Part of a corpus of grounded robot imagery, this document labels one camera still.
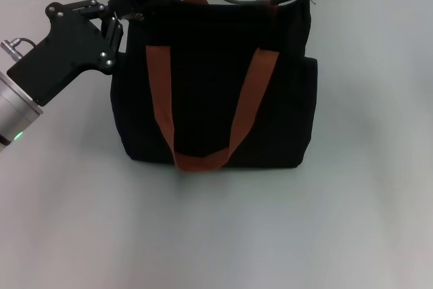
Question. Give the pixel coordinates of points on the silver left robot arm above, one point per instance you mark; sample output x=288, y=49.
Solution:
x=13, y=113

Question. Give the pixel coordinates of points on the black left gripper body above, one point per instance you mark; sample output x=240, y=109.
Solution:
x=64, y=55

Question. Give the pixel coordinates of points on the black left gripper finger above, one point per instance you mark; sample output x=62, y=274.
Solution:
x=91, y=6
x=112, y=33

